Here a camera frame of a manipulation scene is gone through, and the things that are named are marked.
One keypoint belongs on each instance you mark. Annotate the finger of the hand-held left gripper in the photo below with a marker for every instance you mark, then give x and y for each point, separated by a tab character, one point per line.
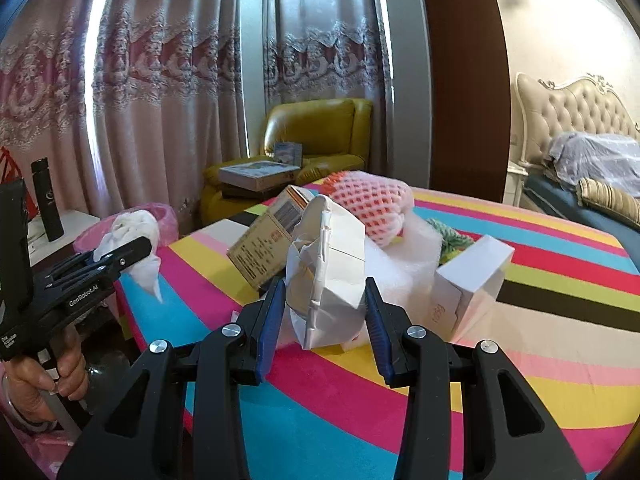
80	275
135	247

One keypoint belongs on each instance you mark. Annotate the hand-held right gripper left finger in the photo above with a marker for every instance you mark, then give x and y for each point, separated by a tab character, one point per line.
267	330

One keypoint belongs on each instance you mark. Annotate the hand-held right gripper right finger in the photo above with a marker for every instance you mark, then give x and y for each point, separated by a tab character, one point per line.
376	330

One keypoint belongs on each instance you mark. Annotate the white tissue wad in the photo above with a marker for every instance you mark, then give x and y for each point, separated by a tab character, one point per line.
135	225

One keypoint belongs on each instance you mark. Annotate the pink trash bag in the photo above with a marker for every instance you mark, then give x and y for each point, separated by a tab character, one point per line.
167	220

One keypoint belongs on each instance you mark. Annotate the white paper box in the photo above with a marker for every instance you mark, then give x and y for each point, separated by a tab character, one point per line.
335	260

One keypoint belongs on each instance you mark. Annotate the orange fruit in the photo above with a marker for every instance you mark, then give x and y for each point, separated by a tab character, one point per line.
372	200

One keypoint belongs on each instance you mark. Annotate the person's left hand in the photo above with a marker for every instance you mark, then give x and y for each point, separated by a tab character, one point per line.
25	385

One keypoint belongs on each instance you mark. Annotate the white side table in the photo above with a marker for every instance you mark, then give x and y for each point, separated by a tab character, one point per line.
80	222

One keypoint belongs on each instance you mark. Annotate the large white foam wrap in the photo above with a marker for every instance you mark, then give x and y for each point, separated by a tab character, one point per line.
400	270

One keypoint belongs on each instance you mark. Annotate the black thermos bottle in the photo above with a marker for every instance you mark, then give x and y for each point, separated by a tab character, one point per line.
47	200

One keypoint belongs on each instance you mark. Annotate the brown cardboard box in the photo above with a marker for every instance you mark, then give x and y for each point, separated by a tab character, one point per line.
260	245

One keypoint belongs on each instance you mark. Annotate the red printed bag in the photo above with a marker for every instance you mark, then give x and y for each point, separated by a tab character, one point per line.
10	170

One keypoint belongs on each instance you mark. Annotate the green knitted cloth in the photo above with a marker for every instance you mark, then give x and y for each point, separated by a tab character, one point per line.
452	242

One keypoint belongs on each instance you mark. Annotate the flat dark box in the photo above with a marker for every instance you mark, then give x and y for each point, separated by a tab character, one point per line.
240	192

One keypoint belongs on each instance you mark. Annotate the flat white printed box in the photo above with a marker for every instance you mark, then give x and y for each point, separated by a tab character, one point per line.
255	175

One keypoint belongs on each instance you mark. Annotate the silver bangle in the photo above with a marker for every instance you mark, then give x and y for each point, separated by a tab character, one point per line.
30	424

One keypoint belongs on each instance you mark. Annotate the pink lace curtain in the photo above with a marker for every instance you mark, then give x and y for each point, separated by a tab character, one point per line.
325	35
150	85

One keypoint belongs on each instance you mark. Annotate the striped colourful tablecloth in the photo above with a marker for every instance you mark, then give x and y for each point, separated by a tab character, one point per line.
550	310

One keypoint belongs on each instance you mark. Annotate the small blue picture box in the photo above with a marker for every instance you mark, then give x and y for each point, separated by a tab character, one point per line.
287	152

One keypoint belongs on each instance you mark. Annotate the pink patterned cloth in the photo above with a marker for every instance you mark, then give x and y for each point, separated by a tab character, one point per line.
52	455

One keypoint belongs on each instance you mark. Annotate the white nightstand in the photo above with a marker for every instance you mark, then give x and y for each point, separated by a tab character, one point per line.
515	180

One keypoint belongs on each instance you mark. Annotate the yellow leather armchair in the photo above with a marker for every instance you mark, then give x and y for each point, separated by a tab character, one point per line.
320	125

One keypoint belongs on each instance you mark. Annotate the brown wooden door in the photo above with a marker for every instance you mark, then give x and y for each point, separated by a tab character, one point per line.
465	85

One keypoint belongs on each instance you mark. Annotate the beige striped pillow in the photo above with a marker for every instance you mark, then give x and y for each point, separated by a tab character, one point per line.
610	200

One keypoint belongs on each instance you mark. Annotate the grey striped blanket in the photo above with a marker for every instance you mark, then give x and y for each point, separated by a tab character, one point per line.
600	157

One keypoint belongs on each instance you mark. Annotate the cream tufted bed headboard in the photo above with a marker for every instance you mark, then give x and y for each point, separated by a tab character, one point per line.
575	105

